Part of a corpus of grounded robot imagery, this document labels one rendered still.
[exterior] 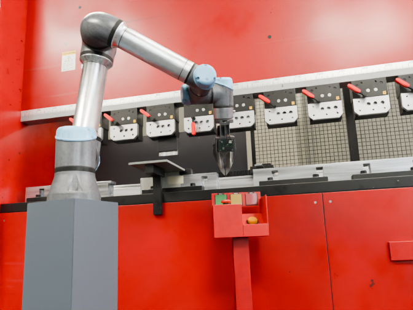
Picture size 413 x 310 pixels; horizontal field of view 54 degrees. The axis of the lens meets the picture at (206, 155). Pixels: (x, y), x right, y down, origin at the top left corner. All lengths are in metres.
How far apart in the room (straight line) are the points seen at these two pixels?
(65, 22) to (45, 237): 1.60
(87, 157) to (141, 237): 0.75
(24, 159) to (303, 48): 1.61
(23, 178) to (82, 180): 1.27
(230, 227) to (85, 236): 0.57
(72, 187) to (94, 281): 0.26
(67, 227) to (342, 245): 1.08
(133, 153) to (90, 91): 1.30
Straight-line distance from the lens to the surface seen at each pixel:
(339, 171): 1.89
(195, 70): 1.32
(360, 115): 1.95
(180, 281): 1.83
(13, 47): 2.56
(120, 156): 2.71
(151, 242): 1.87
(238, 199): 1.66
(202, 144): 2.53
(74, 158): 1.21
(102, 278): 1.20
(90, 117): 1.40
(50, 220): 1.18
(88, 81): 1.44
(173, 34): 2.21
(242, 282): 1.55
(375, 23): 2.12
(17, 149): 2.43
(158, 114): 2.07
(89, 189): 1.19
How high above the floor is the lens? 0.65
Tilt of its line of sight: 12 degrees up
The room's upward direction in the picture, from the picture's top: 2 degrees counter-clockwise
